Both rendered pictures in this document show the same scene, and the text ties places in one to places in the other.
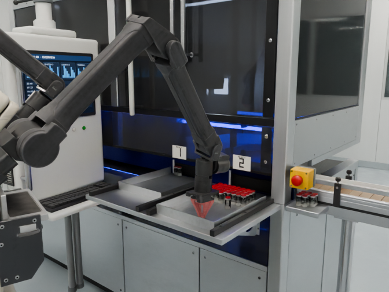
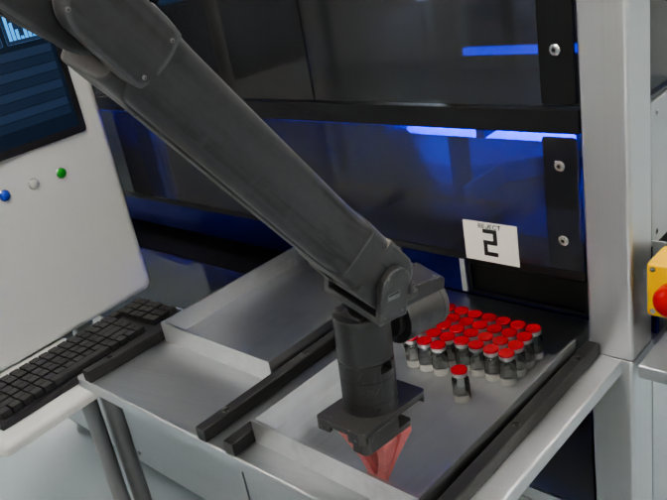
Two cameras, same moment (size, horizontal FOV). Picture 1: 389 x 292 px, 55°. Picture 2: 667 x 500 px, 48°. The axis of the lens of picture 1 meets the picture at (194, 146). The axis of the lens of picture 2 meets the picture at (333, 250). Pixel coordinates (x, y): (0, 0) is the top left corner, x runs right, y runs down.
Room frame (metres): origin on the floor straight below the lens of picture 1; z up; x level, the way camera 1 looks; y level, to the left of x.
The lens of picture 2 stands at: (0.52, -0.10, 1.45)
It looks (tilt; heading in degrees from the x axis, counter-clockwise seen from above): 23 degrees down; 7
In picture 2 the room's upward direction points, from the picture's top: 11 degrees counter-clockwise
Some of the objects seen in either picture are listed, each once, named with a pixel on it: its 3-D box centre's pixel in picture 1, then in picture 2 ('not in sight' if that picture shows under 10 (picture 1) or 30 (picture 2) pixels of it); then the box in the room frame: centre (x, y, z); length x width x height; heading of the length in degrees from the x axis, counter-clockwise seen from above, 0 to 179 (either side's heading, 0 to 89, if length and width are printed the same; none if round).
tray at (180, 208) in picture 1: (213, 204); (418, 390); (1.33, -0.07, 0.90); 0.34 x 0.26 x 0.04; 141
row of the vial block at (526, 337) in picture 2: (232, 193); (474, 336); (1.44, -0.15, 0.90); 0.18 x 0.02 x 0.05; 51
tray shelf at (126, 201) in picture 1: (184, 199); (341, 361); (1.47, 0.04, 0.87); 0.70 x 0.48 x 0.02; 51
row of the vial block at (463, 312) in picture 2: (235, 192); (483, 328); (1.45, -0.17, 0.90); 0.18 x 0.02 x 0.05; 51
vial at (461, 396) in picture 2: (227, 203); (461, 385); (1.33, -0.12, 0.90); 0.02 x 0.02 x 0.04
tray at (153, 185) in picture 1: (166, 181); (290, 301); (1.63, 0.13, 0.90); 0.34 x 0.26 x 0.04; 141
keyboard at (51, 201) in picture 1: (79, 194); (79, 354); (1.68, 0.54, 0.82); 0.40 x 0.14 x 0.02; 146
